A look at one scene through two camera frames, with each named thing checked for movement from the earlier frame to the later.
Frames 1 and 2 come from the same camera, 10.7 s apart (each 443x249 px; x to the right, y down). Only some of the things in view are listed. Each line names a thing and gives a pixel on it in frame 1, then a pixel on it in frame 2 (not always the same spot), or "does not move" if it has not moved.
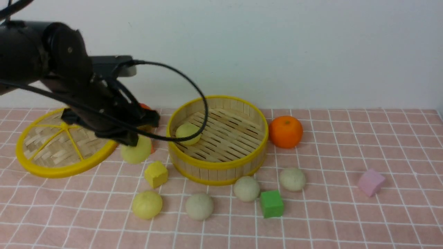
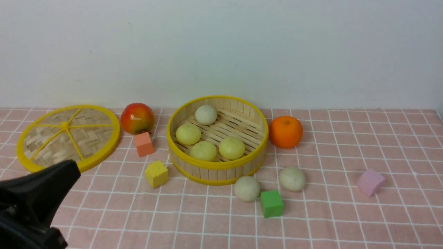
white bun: [246, 188] does not move
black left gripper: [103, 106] → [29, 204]
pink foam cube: [371, 182] does not move
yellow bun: [187, 130] does not move
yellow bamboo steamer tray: [232, 148] does not move
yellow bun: [147, 204] → [204, 150]
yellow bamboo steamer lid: [48, 146] does not move
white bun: [292, 179] does not move
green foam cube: [272, 204] does not move
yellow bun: [138, 153] → [231, 148]
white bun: [199, 206] → [206, 114]
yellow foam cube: [157, 173] does not move
